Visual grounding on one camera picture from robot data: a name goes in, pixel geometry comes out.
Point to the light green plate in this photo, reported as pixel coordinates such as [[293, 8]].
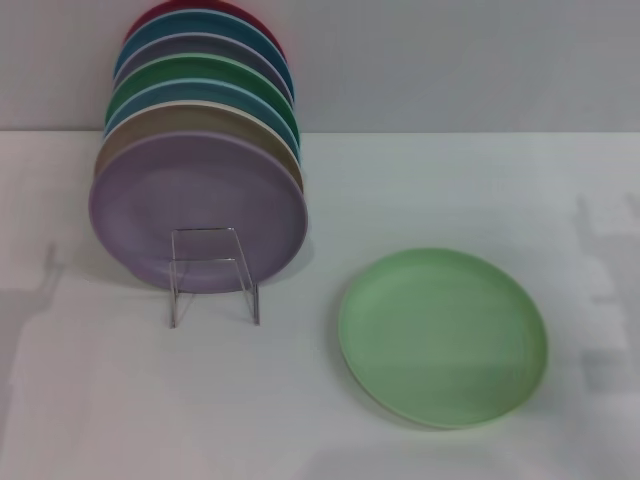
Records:
[[440, 340]]

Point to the clear acrylic plate rack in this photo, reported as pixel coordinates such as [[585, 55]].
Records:
[[248, 295]]

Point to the lavender plate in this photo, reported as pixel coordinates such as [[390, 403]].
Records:
[[200, 190]]

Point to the beige plate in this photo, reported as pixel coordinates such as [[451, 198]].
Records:
[[200, 120]]

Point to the light blue plate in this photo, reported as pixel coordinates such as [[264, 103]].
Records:
[[200, 92]]

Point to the dark green plate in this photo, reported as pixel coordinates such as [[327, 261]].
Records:
[[200, 67]]

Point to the grey purple plate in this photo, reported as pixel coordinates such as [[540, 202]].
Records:
[[200, 45]]

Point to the teal blue plate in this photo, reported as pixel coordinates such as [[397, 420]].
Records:
[[200, 25]]

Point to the maroon red plate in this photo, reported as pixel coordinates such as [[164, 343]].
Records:
[[200, 5]]

